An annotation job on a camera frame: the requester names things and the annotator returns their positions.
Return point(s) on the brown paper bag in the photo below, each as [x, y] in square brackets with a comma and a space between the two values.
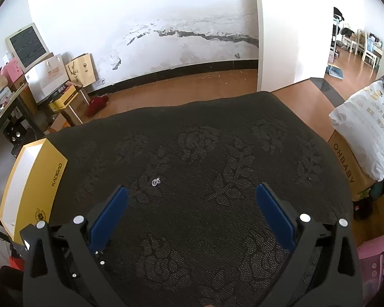
[81, 70]

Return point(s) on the black floral tablecloth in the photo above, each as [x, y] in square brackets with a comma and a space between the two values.
[195, 230]

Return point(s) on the white door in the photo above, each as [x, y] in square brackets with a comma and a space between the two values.
[291, 38]

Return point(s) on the white wooden chair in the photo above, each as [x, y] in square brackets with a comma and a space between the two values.
[369, 51]

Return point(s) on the red cloth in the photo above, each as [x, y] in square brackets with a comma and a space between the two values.
[97, 104]

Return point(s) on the pink gift box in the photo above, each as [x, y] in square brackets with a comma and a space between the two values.
[12, 70]

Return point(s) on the large printed cardboard box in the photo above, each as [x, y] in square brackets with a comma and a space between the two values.
[348, 163]

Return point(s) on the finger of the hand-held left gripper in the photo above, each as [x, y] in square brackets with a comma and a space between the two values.
[71, 262]

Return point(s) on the blue dustpan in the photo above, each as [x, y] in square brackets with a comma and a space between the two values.
[335, 72]

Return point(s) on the brown cardboard box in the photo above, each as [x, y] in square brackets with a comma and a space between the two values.
[78, 108]

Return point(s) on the black desk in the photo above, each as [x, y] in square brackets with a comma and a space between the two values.
[3, 115]

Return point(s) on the white paper bag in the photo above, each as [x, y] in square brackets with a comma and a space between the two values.
[48, 80]

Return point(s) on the white bag with yellow print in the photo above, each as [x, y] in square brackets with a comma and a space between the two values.
[368, 124]

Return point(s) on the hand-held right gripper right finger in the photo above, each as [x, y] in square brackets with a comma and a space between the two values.
[275, 211]

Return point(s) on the red bag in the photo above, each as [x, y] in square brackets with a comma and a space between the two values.
[17, 262]

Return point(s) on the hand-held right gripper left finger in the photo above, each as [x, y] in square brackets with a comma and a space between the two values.
[110, 211]

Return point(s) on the flat yellow box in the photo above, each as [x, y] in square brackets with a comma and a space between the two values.
[64, 100]

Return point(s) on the pink patterned box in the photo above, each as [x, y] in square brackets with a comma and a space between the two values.
[377, 268]

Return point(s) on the yellow cardboard box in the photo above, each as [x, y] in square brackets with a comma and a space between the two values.
[41, 182]

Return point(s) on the cream framed dark screen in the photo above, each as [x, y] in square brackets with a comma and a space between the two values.
[28, 44]

